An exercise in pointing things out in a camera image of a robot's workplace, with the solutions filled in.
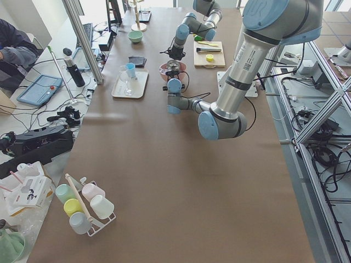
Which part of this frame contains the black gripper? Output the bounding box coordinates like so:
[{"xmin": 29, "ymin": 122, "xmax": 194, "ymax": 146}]
[
  {"xmin": 166, "ymin": 70, "xmax": 181, "ymax": 79},
  {"xmin": 167, "ymin": 47, "xmax": 186, "ymax": 60}
]

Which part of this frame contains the metal ice scoop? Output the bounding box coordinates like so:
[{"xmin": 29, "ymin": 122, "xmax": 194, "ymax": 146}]
[{"xmin": 166, "ymin": 60, "xmax": 180, "ymax": 71}]

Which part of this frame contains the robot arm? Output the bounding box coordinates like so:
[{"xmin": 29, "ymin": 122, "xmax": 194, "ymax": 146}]
[
  {"xmin": 165, "ymin": 0, "xmax": 222, "ymax": 61},
  {"xmin": 167, "ymin": 0, "xmax": 323, "ymax": 140}
]

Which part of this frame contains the blue cup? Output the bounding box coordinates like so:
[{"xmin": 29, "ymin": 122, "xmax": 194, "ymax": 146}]
[{"xmin": 126, "ymin": 62, "xmax": 136, "ymax": 79}]

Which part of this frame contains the wooden cup stand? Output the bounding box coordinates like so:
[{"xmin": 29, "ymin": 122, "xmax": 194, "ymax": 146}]
[{"xmin": 128, "ymin": 0, "xmax": 146, "ymax": 32}]

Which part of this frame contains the white cup rack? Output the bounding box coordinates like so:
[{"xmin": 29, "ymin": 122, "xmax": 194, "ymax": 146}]
[{"xmin": 55, "ymin": 174, "xmax": 117, "ymax": 237}]

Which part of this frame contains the pink bowl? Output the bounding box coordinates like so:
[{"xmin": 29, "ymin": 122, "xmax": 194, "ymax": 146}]
[{"xmin": 158, "ymin": 62, "xmax": 187, "ymax": 82}]

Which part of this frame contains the steel muddler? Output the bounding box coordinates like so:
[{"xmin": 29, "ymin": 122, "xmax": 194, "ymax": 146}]
[{"xmin": 196, "ymin": 47, "xmax": 222, "ymax": 53}]

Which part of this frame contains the bamboo cutting board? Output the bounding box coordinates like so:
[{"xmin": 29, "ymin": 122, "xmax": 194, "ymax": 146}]
[{"xmin": 194, "ymin": 41, "xmax": 226, "ymax": 68}]

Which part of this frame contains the yellow plastic knife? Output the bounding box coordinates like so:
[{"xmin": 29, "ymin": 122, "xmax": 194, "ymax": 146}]
[{"xmin": 197, "ymin": 41, "xmax": 219, "ymax": 47}]

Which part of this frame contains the green lime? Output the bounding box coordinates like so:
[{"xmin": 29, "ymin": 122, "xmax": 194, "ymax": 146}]
[{"xmin": 193, "ymin": 35, "xmax": 203, "ymax": 41}]

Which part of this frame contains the lemon half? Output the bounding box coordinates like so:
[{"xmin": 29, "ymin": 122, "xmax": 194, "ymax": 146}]
[{"xmin": 206, "ymin": 54, "xmax": 214, "ymax": 61}]

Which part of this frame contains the grey folded cloth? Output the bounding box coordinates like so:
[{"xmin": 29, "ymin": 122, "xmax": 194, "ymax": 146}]
[{"xmin": 128, "ymin": 56, "xmax": 147, "ymax": 68}]

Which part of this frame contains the cream serving tray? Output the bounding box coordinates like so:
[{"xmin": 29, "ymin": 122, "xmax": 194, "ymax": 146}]
[{"xmin": 111, "ymin": 68, "xmax": 149, "ymax": 99}]

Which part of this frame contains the green bowl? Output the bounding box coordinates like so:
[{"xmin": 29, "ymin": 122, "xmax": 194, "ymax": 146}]
[{"xmin": 128, "ymin": 31, "xmax": 143, "ymax": 43}]

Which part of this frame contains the clear wine glass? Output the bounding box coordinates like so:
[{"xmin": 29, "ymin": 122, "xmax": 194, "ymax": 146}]
[{"xmin": 118, "ymin": 65, "xmax": 132, "ymax": 96}]

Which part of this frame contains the black glass tray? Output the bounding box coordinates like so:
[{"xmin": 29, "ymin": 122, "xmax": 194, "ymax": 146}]
[{"xmin": 138, "ymin": 10, "xmax": 151, "ymax": 23}]

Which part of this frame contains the black keyboard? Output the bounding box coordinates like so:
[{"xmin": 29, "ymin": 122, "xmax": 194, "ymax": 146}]
[{"xmin": 83, "ymin": 23, "xmax": 94, "ymax": 46}]

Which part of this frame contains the blue teach pendant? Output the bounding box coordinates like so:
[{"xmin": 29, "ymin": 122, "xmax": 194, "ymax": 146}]
[
  {"xmin": 16, "ymin": 75, "xmax": 63, "ymax": 106},
  {"xmin": 72, "ymin": 47, "xmax": 90, "ymax": 71}
]

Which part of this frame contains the black water bottle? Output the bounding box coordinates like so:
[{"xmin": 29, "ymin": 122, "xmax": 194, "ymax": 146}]
[{"xmin": 64, "ymin": 56, "xmax": 85, "ymax": 87}]

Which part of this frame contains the black bag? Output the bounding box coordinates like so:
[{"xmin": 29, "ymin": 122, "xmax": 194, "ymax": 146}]
[{"xmin": 1, "ymin": 125, "xmax": 73, "ymax": 179}]

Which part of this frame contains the person in dark jacket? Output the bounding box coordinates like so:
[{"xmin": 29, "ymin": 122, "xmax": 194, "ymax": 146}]
[{"xmin": 1, "ymin": 19, "xmax": 40, "ymax": 95}]

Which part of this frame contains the aluminium frame post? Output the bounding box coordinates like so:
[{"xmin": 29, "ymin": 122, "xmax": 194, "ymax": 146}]
[{"xmin": 62, "ymin": 0, "xmax": 104, "ymax": 84}]

